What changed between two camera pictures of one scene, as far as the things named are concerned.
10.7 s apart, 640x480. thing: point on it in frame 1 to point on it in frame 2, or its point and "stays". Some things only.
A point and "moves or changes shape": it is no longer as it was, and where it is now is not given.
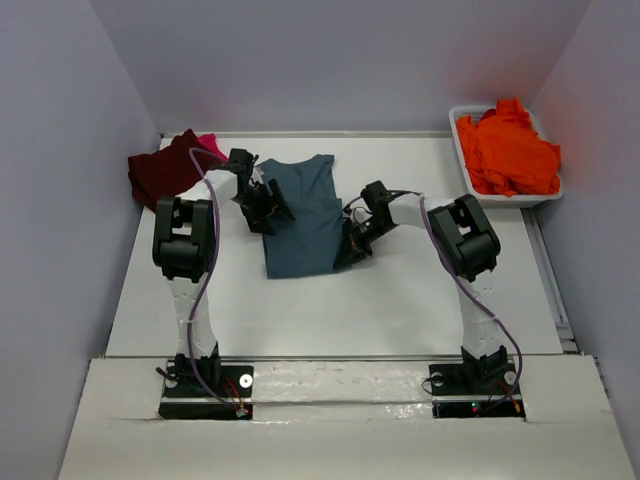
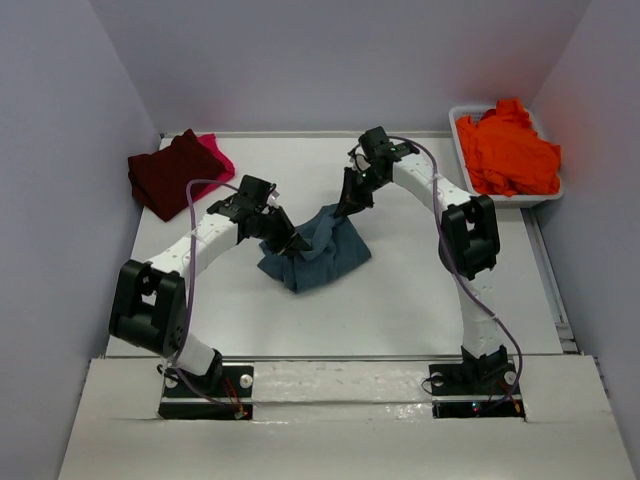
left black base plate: x=236 y=381 stays
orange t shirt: x=504 y=154 stays
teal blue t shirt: x=309 y=244 moves or changes shape
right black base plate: x=475 y=391 stays
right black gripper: x=351 y=246 to x=351 y=199
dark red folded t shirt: x=170 y=172 stays
